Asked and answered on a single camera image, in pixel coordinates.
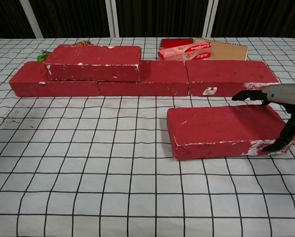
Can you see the red brick white notch mark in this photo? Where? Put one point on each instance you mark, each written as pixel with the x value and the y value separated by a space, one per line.
pixel 226 71

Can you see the brown spiral notebook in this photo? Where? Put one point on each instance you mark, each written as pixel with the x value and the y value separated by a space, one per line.
pixel 229 50

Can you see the red brick chipped white edges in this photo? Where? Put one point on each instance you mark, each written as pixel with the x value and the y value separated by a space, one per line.
pixel 95 55

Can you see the white black checkered tablecloth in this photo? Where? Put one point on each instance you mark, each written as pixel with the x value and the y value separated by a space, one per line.
pixel 147 192

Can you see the red foam brick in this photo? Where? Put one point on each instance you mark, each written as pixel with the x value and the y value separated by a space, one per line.
pixel 150 86
pixel 51 89

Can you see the red black stamp pad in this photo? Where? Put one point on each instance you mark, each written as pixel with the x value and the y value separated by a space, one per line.
pixel 174 43

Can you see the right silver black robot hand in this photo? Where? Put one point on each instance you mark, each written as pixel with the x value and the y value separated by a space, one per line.
pixel 285 93

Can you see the red brick white scuffed corner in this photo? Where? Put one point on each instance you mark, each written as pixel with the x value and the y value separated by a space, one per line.
pixel 216 126

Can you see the pink Colgate toothpaste box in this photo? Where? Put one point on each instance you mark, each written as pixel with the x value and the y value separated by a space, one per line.
pixel 184 53

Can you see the green orange snack packet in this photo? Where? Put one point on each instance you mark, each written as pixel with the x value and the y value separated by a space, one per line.
pixel 41 58

